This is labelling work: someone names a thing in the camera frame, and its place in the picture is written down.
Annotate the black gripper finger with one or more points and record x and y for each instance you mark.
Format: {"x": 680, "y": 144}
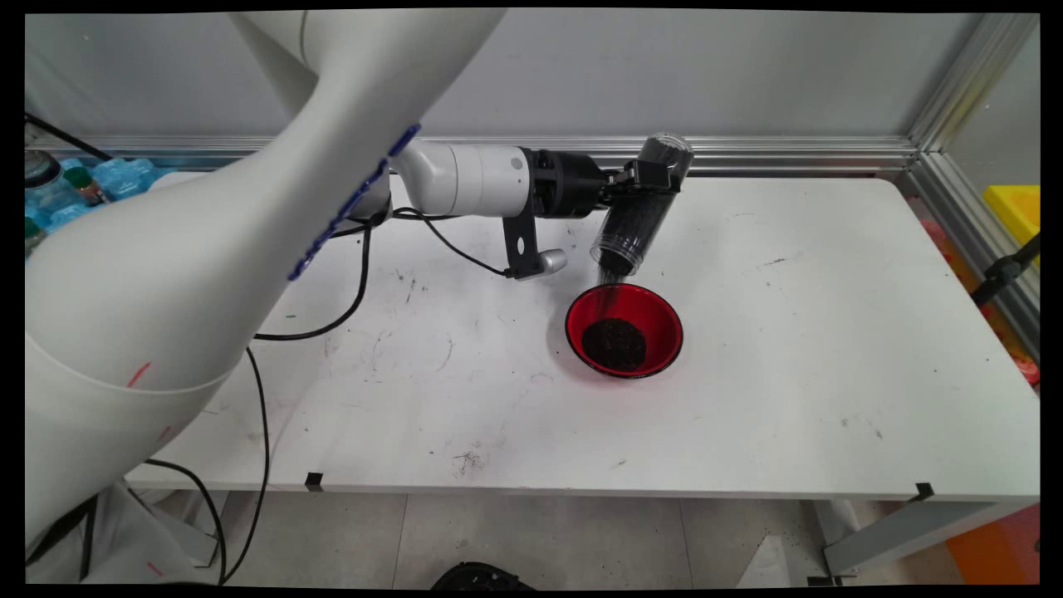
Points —
{"x": 658, "y": 177}
{"x": 629, "y": 167}

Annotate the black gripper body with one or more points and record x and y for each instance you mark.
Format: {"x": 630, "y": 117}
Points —
{"x": 569, "y": 184}

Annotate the clear jar with black seeds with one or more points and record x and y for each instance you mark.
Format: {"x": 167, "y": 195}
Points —
{"x": 639, "y": 224}

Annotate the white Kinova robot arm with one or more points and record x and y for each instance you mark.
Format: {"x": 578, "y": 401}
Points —
{"x": 208, "y": 249}

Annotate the red bowl with black rim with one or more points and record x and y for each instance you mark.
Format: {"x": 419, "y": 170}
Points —
{"x": 656, "y": 307}

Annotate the pile of black seeds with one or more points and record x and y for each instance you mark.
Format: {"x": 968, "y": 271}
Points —
{"x": 614, "y": 345}

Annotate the pink plastic item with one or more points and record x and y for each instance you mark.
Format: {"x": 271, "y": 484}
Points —
{"x": 934, "y": 232}

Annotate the black stand pole with clamp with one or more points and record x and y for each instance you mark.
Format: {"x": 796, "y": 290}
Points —
{"x": 1001, "y": 272}

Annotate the yellow box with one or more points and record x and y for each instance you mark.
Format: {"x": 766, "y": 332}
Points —
{"x": 1017, "y": 208}

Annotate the small black table clip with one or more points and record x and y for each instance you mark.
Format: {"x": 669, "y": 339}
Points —
{"x": 923, "y": 492}
{"x": 314, "y": 482}

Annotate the black round floor object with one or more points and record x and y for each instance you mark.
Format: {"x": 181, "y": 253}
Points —
{"x": 482, "y": 575}

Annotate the red plastic item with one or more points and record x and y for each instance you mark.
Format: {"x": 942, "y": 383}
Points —
{"x": 1030, "y": 371}

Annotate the grey table leg beam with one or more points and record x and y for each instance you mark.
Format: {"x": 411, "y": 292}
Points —
{"x": 897, "y": 531}

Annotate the blue water bottle pack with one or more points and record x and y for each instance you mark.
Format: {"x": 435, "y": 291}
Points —
{"x": 124, "y": 176}

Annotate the green capped bottle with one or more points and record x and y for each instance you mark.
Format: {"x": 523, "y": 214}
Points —
{"x": 83, "y": 184}

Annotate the orange box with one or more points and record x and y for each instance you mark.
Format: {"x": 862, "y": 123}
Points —
{"x": 996, "y": 548}

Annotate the clear glass jar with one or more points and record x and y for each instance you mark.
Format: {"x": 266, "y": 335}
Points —
{"x": 41, "y": 187}

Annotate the grey cloth robot cover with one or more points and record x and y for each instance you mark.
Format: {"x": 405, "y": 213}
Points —
{"x": 124, "y": 540}

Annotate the long aluminium frame rail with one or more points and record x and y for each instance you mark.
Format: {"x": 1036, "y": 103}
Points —
{"x": 789, "y": 154}

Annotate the short aluminium frame rail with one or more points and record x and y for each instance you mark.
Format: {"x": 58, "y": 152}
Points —
{"x": 947, "y": 199}

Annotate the aluminium frame post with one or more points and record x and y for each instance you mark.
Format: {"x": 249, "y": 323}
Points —
{"x": 963, "y": 83}

